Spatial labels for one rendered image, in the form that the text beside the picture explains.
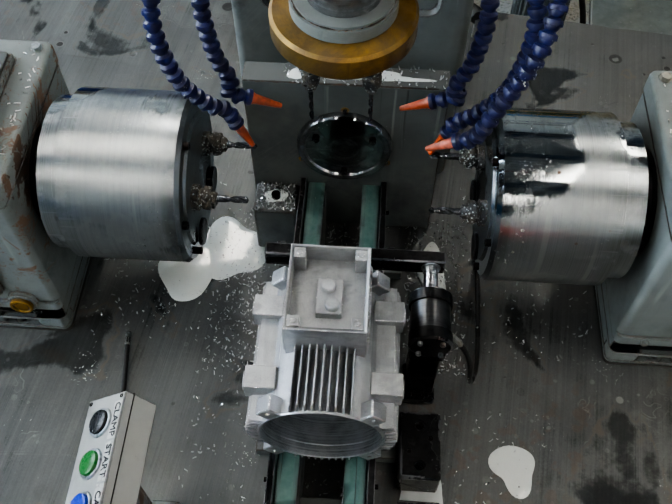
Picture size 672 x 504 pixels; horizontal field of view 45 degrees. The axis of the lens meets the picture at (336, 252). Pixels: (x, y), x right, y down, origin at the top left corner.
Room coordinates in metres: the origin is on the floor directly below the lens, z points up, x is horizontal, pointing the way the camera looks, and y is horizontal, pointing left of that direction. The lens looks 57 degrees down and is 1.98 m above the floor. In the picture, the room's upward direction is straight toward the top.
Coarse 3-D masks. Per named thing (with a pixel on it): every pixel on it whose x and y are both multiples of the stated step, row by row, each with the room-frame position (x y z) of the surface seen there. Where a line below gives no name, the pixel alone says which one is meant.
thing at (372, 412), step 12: (276, 276) 0.55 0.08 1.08; (372, 276) 0.55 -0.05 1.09; (384, 276) 0.55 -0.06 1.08; (372, 288) 0.53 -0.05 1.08; (384, 288) 0.53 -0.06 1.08; (264, 396) 0.38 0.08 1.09; (276, 396) 0.38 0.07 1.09; (264, 408) 0.36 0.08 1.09; (276, 408) 0.37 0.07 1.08; (372, 408) 0.36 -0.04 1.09; (384, 408) 0.37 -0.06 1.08; (372, 420) 0.36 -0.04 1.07; (384, 420) 0.35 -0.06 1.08; (264, 444) 0.37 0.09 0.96; (360, 456) 0.35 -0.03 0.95; (372, 456) 0.35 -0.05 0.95
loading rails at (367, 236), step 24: (312, 192) 0.81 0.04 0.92; (384, 192) 0.80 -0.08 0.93; (312, 216) 0.76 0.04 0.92; (360, 216) 0.76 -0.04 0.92; (384, 216) 0.76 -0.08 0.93; (312, 240) 0.72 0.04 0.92; (360, 240) 0.72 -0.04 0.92; (384, 240) 0.71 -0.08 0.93; (288, 456) 0.37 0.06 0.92; (384, 456) 0.40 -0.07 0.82; (264, 480) 0.33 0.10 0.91; (288, 480) 0.33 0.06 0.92; (360, 480) 0.33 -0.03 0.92
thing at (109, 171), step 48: (96, 96) 0.80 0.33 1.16; (144, 96) 0.80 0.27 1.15; (48, 144) 0.72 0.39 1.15; (96, 144) 0.71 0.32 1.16; (144, 144) 0.71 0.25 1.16; (192, 144) 0.74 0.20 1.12; (48, 192) 0.67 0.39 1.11; (96, 192) 0.66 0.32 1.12; (144, 192) 0.65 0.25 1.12; (192, 192) 0.69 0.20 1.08; (96, 240) 0.63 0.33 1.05; (144, 240) 0.62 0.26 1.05; (192, 240) 0.65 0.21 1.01
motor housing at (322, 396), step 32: (256, 352) 0.46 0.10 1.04; (320, 352) 0.43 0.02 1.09; (384, 352) 0.45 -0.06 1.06; (288, 384) 0.40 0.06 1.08; (320, 384) 0.39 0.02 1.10; (352, 384) 0.39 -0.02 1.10; (256, 416) 0.37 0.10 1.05; (288, 416) 0.41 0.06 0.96; (320, 416) 0.41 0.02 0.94; (352, 416) 0.36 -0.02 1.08; (288, 448) 0.36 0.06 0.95; (320, 448) 0.37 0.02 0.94; (352, 448) 0.36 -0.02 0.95; (384, 448) 0.35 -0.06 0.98
